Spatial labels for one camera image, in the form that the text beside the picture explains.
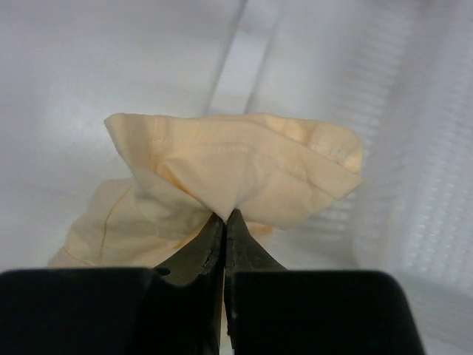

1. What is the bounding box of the clear plastic basket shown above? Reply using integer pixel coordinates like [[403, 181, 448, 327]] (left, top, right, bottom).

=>
[[1, 1, 472, 354]]

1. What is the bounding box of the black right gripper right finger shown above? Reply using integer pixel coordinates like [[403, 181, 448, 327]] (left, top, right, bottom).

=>
[[225, 210, 424, 354]]

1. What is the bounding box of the cream beige underwear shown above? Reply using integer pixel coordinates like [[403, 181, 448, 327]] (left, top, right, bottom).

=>
[[49, 113, 364, 268]]

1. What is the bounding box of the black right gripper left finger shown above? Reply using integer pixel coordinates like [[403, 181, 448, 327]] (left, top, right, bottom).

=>
[[1, 215, 225, 354]]

